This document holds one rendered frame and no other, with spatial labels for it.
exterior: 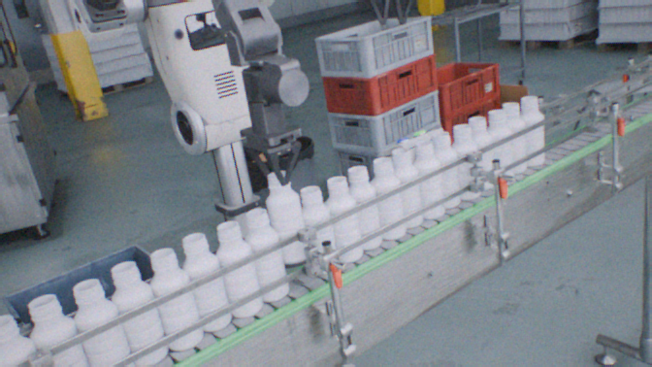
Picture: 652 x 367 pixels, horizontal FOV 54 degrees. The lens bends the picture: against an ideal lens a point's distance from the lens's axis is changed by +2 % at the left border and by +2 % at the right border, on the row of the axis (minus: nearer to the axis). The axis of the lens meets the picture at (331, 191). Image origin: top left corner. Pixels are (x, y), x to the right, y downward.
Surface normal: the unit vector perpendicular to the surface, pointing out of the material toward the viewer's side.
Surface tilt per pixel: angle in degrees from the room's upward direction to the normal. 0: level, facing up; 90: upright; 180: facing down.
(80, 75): 90
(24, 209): 90
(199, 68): 90
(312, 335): 90
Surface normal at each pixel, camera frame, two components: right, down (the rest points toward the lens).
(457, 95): 0.65, 0.18
